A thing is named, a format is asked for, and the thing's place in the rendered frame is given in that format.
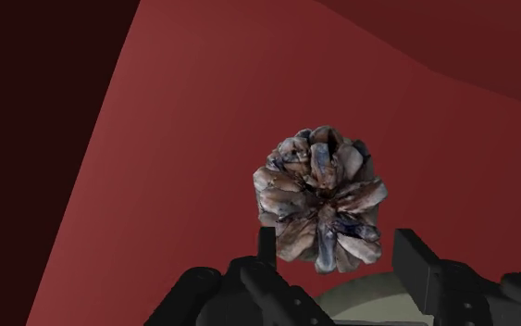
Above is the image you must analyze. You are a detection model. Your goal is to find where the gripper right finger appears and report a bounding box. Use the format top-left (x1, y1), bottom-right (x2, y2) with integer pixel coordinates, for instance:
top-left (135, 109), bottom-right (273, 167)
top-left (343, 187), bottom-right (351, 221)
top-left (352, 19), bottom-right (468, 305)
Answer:
top-left (391, 228), bottom-right (521, 326)

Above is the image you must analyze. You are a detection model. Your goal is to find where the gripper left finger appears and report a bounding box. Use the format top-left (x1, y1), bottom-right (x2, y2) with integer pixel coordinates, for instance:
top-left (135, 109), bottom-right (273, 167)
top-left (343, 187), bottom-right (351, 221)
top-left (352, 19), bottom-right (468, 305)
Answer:
top-left (143, 226), bottom-right (334, 326)

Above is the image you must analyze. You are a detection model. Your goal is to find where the pale grey round object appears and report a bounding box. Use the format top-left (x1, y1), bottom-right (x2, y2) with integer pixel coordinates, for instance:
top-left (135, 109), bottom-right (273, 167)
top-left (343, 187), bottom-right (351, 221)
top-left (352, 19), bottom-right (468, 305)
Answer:
top-left (313, 270), bottom-right (433, 326)

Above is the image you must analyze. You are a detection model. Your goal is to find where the brown grey pine cone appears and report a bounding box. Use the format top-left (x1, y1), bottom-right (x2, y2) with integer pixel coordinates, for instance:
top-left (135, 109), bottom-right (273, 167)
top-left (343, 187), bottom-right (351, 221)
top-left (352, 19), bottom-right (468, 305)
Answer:
top-left (252, 125), bottom-right (390, 276)

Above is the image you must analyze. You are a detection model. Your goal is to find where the red sofa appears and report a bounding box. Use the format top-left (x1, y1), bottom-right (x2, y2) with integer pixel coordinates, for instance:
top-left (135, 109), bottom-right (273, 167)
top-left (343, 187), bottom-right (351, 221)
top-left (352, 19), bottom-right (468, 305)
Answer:
top-left (25, 0), bottom-right (521, 326)

